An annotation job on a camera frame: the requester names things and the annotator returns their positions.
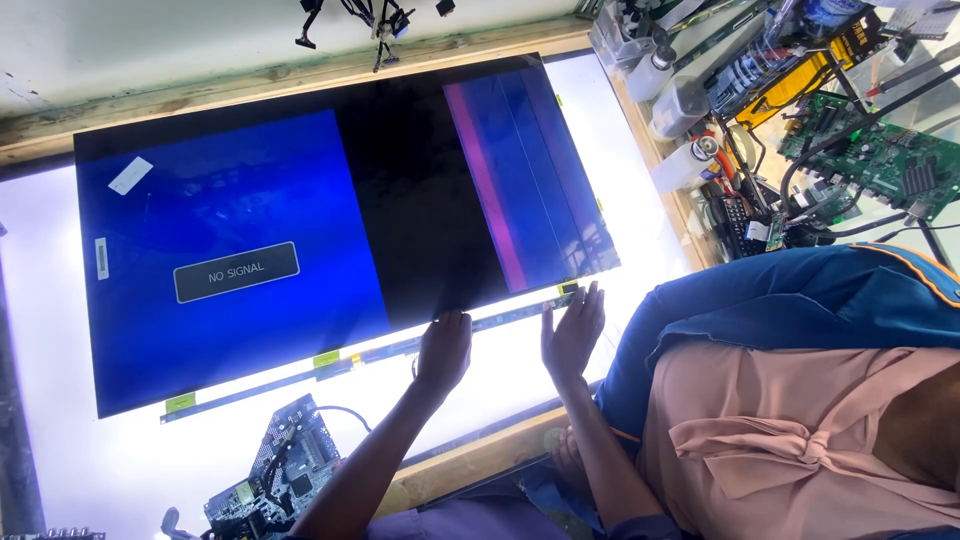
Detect person's right hand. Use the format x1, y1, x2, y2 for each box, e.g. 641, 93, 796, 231
540, 281, 607, 388

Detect person's left hand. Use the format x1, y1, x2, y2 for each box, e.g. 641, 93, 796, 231
412, 309, 474, 400

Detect large bare display panel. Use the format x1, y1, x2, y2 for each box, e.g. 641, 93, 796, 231
72, 51, 622, 420

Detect long narrow driver board strip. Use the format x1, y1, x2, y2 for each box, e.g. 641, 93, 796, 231
159, 289, 583, 426

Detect person's purple garment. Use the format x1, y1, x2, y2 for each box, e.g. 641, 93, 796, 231
366, 468, 610, 540

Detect white bottle with silver cap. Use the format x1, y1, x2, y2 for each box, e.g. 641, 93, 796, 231
649, 136, 720, 195

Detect black remote control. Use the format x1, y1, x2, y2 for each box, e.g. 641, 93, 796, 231
718, 195, 765, 259

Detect clear plastic tub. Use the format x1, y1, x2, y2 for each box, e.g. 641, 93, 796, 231
648, 75, 711, 143

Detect white bottle with black cap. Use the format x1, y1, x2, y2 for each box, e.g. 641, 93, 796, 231
625, 45, 678, 104

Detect clear plastic organiser tray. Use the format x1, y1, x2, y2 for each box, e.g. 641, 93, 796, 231
588, 0, 670, 73

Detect white lit backlight table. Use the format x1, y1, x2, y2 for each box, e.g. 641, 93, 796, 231
0, 51, 693, 540

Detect blue wound power module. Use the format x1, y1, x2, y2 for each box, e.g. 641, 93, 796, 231
703, 30, 805, 118

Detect yellow and black box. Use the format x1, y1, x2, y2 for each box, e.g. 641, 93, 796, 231
735, 13, 891, 130

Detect circuit board with connector row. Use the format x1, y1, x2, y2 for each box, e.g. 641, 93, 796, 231
0, 527, 107, 540

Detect large green circuit board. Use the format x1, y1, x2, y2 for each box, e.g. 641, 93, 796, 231
777, 91, 960, 226

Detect black rod with red tip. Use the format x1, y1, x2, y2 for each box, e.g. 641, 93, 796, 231
864, 51, 960, 99

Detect black curved cable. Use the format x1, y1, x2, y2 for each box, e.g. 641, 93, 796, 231
315, 405, 373, 435

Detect bundle of black hanging cables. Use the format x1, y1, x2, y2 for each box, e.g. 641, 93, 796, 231
294, 0, 418, 75

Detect orange handled pliers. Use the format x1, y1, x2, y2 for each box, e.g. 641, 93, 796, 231
703, 131, 740, 195

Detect wooden bench frame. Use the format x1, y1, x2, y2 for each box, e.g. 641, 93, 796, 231
0, 16, 717, 520

